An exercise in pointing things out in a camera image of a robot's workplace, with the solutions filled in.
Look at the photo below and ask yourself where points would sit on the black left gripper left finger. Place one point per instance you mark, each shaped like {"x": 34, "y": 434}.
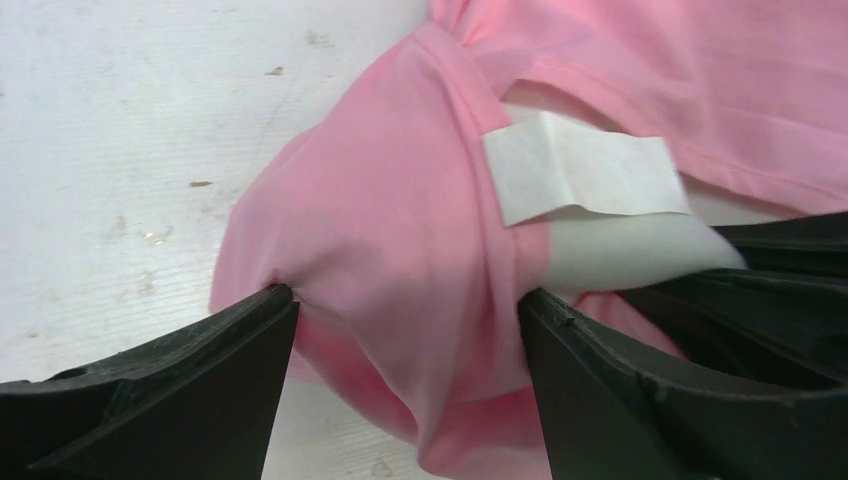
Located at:
{"x": 197, "y": 403}

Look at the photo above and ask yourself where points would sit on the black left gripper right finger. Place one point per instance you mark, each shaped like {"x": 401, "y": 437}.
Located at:
{"x": 759, "y": 393}

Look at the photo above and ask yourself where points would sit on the white pillow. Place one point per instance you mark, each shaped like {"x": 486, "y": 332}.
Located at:
{"x": 590, "y": 252}

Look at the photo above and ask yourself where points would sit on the pink pillowcase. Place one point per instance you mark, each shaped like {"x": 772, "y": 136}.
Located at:
{"x": 384, "y": 220}

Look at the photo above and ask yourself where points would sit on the white fabric care label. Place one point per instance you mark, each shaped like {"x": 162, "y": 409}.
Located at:
{"x": 547, "y": 162}

